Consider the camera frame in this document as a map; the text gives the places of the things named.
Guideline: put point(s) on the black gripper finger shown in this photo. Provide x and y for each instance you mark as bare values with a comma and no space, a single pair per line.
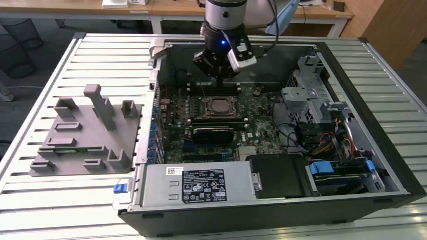
205,67
222,82

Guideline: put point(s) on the silver topped CPU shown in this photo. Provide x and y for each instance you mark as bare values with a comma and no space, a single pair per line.
222,106

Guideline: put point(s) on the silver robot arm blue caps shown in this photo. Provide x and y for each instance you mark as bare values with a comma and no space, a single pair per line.
223,12

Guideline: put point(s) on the CPU socket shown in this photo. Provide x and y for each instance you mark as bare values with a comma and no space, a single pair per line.
222,117

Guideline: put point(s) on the black RAM slot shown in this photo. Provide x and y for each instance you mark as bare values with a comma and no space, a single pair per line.
217,120
231,88
242,128
231,85
217,123
231,91
231,94

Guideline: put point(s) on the small black graphics card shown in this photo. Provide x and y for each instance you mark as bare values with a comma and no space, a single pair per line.
214,136

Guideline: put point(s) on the green motherboard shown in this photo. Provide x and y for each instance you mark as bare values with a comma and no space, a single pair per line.
263,130

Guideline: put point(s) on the metal drive cage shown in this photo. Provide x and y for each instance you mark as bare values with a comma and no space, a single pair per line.
297,96

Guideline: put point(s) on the small white box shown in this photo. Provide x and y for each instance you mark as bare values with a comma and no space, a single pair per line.
138,2

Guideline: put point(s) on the silver chipset heat sink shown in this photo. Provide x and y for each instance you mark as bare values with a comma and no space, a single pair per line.
247,153

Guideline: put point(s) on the black expansion slot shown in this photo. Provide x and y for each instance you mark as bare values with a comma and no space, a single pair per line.
201,157

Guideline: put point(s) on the large white box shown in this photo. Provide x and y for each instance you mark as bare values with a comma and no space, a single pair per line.
115,3

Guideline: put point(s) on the small brown block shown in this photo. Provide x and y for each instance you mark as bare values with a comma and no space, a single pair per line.
339,6

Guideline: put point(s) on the grey parts rack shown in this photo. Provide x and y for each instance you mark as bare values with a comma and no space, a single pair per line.
94,140

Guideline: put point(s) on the silver power supply unit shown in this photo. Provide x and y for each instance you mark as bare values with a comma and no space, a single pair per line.
157,185

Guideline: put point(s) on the blue disk carrier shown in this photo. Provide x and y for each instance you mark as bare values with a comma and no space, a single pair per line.
321,171

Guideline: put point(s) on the wooden cabinet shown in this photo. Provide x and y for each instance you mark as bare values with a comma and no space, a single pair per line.
394,30

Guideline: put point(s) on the blue case latch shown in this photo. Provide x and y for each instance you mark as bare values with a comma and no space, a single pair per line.
121,188

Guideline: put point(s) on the black hard disk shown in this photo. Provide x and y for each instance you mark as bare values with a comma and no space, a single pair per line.
337,185

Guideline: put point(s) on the black PC case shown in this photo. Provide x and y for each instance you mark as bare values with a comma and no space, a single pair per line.
234,220

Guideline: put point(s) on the blue plastic drive clip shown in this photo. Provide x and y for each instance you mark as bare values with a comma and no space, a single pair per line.
369,167

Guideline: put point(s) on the pale grey furniture foot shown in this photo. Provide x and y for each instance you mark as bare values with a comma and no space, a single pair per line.
7,92

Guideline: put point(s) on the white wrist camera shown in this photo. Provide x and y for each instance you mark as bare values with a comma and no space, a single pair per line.
243,58

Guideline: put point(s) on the wooden desk white frame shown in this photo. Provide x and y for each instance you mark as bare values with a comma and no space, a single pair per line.
67,10
321,15

